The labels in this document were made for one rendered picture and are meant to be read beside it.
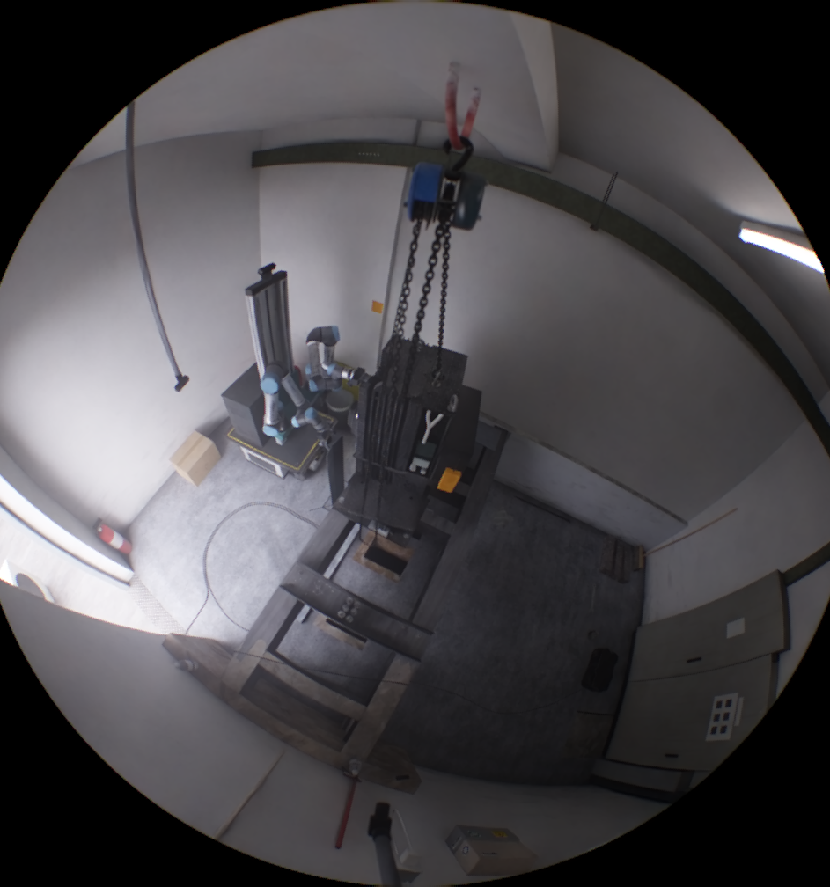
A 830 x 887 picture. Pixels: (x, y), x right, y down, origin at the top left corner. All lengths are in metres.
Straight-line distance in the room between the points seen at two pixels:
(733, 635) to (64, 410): 5.06
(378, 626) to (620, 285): 2.54
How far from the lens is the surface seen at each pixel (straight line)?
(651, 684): 3.26
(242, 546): 2.76
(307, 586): 1.85
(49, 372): 2.56
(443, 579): 1.92
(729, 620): 2.92
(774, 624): 2.74
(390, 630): 1.81
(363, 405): 1.36
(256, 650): 1.90
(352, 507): 1.74
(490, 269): 2.16
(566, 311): 2.18
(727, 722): 2.80
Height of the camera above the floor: 2.47
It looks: 51 degrees down
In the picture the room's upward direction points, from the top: 16 degrees clockwise
